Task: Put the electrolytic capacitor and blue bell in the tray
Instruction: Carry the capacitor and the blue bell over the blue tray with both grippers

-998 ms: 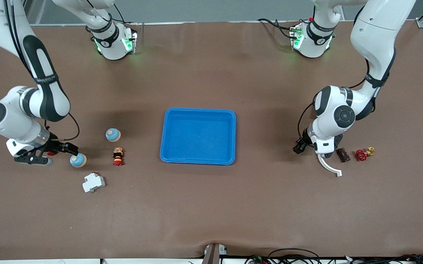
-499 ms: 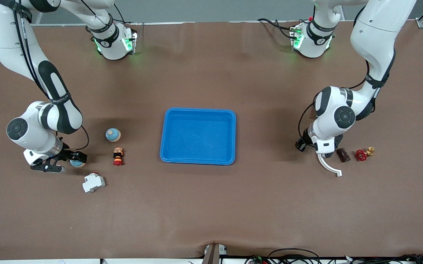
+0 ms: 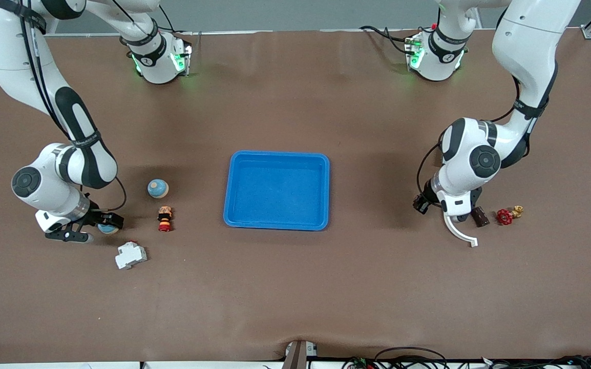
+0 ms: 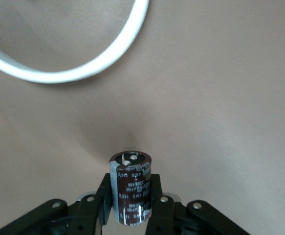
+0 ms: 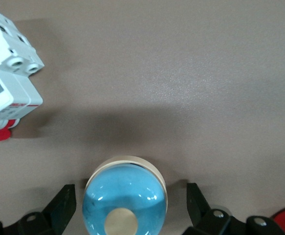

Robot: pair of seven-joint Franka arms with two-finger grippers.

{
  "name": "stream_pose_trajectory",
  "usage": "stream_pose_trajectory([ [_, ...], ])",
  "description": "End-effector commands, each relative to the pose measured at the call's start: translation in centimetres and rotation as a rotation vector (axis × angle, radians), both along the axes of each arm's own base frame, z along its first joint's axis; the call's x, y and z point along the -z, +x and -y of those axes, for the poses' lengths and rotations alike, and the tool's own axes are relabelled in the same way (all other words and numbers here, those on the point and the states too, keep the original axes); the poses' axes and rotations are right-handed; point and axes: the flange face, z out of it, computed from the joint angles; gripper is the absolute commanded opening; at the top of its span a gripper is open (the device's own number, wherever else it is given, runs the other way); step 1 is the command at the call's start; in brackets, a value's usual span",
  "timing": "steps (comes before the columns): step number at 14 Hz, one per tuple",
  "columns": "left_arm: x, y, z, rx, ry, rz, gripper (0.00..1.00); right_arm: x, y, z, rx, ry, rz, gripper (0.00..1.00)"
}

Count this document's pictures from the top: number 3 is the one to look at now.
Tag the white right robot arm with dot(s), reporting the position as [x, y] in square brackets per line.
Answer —
[3, 46]

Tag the orange emergency stop switch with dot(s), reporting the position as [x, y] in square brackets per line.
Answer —
[165, 218]

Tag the white semicircular plastic bracket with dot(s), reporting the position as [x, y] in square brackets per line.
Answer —
[454, 233]

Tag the silver base connector box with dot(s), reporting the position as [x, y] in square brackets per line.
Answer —
[180, 61]
[414, 54]

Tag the blue round bell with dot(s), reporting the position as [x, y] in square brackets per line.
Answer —
[157, 189]
[107, 229]

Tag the brown table mat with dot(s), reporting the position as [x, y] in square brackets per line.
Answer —
[295, 287]

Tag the brass valve red handwheel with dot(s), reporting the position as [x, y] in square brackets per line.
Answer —
[504, 217]

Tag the blue plastic tray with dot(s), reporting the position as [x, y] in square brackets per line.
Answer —
[275, 189]

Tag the white circuit breaker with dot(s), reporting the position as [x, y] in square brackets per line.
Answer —
[130, 255]

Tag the metal table clamp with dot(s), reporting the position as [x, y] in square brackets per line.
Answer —
[298, 356]

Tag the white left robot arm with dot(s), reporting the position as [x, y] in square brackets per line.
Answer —
[526, 46]

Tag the dark brown electrolytic capacitor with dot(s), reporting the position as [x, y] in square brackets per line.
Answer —
[480, 217]

